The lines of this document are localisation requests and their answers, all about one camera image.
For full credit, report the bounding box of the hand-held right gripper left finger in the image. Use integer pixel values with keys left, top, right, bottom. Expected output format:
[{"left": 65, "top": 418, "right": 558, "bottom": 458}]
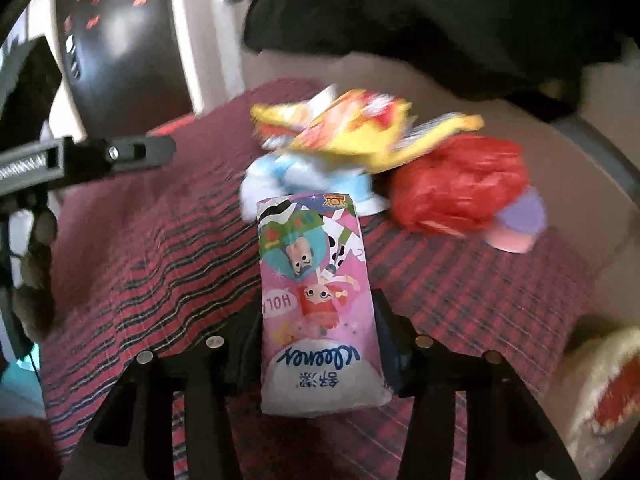
[{"left": 60, "top": 302, "right": 266, "bottom": 480}]

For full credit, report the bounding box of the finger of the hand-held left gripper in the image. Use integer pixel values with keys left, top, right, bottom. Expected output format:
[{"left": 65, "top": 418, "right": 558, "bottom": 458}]
[{"left": 62, "top": 135, "right": 177, "bottom": 168}]

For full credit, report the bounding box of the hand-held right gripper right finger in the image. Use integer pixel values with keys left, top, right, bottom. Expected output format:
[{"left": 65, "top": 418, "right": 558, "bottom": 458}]
[{"left": 367, "top": 287, "right": 583, "bottom": 480}]

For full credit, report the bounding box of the pink cartoon-print tissue packet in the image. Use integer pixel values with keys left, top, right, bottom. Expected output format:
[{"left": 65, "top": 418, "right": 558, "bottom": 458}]
[{"left": 255, "top": 191, "right": 393, "bottom": 417}]

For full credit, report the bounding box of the red plastic bag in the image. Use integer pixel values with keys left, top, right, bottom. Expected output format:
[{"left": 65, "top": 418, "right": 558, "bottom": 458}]
[{"left": 387, "top": 135, "right": 531, "bottom": 236}]

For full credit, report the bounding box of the person's left hand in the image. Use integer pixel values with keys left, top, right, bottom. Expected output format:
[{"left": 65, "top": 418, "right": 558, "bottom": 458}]
[{"left": 12, "top": 207, "right": 57, "bottom": 333}]

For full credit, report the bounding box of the red striped mat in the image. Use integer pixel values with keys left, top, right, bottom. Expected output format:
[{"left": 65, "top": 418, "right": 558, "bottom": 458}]
[{"left": 40, "top": 77, "right": 601, "bottom": 480}]

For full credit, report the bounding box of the blue and white crumpled wrapper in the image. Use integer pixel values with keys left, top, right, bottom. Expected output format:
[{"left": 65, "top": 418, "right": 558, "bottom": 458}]
[{"left": 240, "top": 152, "right": 388, "bottom": 222}]

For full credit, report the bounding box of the pink and purple paper cup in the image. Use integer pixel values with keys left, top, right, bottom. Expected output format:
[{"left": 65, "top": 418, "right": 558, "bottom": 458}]
[{"left": 482, "top": 185, "right": 549, "bottom": 254}]

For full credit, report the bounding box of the white red plush toy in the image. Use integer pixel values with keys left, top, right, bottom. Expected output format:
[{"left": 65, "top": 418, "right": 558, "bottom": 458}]
[{"left": 562, "top": 327, "right": 640, "bottom": 480}]

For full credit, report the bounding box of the yellow snack wrapper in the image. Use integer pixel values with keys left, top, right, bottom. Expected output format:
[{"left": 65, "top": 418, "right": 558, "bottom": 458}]
[{"left": 250, "top": 87, "right": 486, "bottom": 171}]

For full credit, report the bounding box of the black cloth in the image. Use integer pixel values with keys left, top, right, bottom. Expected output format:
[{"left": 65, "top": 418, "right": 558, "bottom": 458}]
[{"left": 242, "top": 0, "right": 640, "bottom": 111}]

